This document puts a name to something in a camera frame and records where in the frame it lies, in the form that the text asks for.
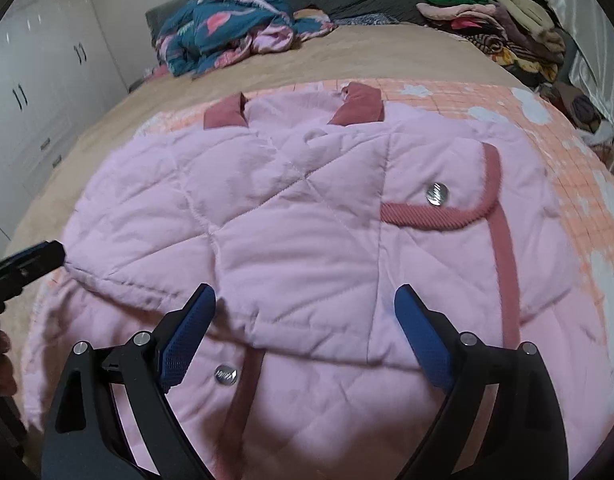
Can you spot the floral basket of clothes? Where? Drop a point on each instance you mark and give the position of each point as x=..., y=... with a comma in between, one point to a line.
x=577, y=105

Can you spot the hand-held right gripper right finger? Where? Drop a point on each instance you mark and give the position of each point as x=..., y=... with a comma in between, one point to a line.
x=424, y=335

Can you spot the cream satin curtain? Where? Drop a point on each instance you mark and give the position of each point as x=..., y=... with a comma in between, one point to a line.
x=597, y=50

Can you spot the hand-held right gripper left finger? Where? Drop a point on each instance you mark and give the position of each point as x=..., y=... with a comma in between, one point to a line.
x=187, y=335

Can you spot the dark patterned pillow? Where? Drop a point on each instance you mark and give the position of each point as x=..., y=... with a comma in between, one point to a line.
x=367, y=20

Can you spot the orange plaid bear blanket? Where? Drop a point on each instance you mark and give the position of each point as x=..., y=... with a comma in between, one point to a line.
x=562, y=160

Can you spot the white wardrobe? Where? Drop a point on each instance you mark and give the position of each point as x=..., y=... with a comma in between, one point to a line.
x=37, y=85

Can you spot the pile of folded clothes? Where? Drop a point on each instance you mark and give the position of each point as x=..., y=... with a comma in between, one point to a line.
x=487, y=15

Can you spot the blue flamingo print quilt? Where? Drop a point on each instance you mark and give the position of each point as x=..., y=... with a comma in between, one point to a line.
x=212, y=25

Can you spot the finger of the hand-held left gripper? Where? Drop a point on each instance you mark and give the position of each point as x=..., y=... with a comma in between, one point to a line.
x=42, y=257

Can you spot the pink quilted jacket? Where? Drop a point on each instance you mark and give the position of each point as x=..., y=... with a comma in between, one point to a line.
x=287, y=235

